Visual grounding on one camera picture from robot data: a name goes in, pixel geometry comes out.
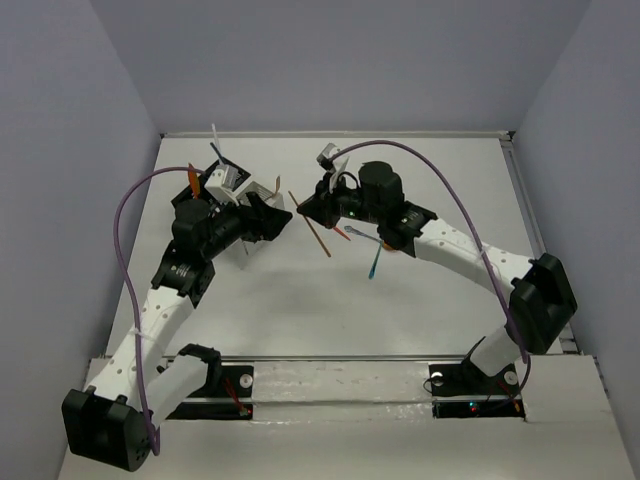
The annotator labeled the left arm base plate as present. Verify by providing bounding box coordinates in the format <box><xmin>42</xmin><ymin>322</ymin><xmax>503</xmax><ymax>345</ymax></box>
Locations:
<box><xmin>167</xmin><ymin>364</ymin><xmax>254</xmax><ymax>421</ymax></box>

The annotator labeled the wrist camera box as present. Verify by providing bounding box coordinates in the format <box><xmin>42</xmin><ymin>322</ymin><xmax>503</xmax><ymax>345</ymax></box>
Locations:
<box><xmin>316</xmin><ymin>143</ymin><xmax>349</xmax><ymax>193</ymax></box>
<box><xmin>205</xmin><ymin>164</ymin><xmax>239</xmax><ymax>205</ymax></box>

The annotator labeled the iridescent metal fork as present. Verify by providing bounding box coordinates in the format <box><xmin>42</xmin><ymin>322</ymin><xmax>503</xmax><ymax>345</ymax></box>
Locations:
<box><xmin>368</xmin><ymin>240</ymin><xmax>384</xmax><ymax>280</ymax></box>

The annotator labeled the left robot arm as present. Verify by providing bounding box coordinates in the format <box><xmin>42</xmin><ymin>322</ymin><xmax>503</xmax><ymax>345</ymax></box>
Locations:
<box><xmin>61</xmin><ymin>192</ymin><xmax>292</xmax><ymax>472</ymax></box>

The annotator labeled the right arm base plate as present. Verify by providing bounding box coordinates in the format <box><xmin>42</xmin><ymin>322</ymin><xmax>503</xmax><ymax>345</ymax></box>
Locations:
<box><xmin>423</xmin><ymin>363</ymin><xmax>526</xmax><ymax>419</ymax></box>

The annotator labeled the small silver utensil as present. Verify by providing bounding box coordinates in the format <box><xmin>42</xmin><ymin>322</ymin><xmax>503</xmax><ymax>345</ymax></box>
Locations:
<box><xmin>344</xmin><ymin>225</ymin><xmax>382</xmax><ymax>244</ymax></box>

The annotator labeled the orange plastic knife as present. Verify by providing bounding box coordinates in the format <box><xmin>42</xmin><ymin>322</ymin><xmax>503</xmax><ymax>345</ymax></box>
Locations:
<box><xmin>188</xmin><ymin>163</ymin><xmax>201</xmax><ymax>199</ymax></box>

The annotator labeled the dark blue chopstick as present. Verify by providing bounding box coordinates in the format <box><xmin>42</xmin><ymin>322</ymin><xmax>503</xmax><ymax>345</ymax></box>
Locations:
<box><xmin>210</xmin><ymin>142</ymin><xmax>226</xmax><ymax>165</ymax></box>

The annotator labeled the gold metal fork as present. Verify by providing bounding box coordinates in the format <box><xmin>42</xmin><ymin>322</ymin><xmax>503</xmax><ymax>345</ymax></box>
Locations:
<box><xmin>266</xmin><ymin>175</ymin><xmax>281</xmax><ymax>206</ymax></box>

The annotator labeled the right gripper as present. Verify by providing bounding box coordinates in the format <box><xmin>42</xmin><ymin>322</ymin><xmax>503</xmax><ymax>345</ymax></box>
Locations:
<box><xmin>296</xmin><ymin>170</ymin><xmax>384</xmax><ymax>230</ymax></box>

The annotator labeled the white utensil caddy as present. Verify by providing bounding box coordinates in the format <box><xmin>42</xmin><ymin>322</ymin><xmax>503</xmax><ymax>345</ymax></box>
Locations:
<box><xmin>231</xmin><ymin>180</ymin><xmax>292</xmax><ymax>269</ymax></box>

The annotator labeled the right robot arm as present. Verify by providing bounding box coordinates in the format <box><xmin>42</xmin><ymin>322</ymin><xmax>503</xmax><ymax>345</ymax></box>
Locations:
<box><xmin>297</xmin><ymin>161</ymin><xmax>578</xmax><ymax>392</ymax></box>

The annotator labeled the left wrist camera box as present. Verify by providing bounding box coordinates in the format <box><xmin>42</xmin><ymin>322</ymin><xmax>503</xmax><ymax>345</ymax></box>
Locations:
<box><xmin>205</xmin><ymin>164</ymin><xmax>239</xmax><ymax>205</ymax></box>

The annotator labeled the white chopstick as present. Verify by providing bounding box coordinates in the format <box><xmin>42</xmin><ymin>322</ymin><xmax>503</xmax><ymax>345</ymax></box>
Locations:
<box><xmin>211</xmin><ymin>123</ymin><xmax>221</xmax><ymax>151</ymax></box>

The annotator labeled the black utensil caddy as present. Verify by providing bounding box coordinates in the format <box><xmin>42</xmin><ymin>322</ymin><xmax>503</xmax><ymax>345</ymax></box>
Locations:
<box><xmin>196</xmin><ymin>160</ymin><xmax>251</xmax><ymax>209</ymax></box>

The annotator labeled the orange plastic spoon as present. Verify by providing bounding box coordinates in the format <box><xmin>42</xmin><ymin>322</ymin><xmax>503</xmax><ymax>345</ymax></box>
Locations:
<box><xmin>333</xmin><ymin>226</ymin><xmax>351</xmax><ymax>241</ymax></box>

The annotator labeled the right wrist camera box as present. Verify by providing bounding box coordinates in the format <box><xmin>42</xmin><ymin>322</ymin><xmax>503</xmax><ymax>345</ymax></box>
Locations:
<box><xmin>316</xmin><ymin>143</ymin><xmax>349</xmax><ymax>193</ymax></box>

